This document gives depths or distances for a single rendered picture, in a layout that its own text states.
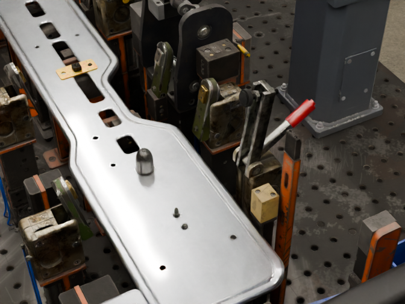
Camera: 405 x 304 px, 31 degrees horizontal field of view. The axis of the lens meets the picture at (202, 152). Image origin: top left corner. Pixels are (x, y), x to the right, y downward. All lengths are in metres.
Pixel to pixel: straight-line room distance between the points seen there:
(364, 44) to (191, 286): 0.83
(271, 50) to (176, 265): 1.07
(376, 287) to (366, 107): 1.43
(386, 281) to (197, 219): 0.77
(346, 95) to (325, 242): 0.40
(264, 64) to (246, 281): 1.02
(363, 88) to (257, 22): 0.53
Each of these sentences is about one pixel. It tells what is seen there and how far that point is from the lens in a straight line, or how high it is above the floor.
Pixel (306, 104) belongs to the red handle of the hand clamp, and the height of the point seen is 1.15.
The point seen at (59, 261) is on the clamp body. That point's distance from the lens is 1.25.
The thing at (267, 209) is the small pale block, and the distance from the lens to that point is 1.19.
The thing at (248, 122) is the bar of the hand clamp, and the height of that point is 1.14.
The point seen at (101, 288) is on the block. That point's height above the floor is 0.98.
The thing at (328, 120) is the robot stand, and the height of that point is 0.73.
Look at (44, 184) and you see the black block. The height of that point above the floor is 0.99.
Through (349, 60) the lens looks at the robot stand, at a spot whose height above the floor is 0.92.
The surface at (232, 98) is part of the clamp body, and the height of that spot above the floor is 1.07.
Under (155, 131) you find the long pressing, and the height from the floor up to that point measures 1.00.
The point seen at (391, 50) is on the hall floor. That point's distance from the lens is 3.41.
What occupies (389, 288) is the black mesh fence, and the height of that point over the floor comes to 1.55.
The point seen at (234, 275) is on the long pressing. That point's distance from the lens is 1.16.
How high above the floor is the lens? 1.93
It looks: 44 degrees down
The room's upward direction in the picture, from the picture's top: 1 degrees counter-clockwise
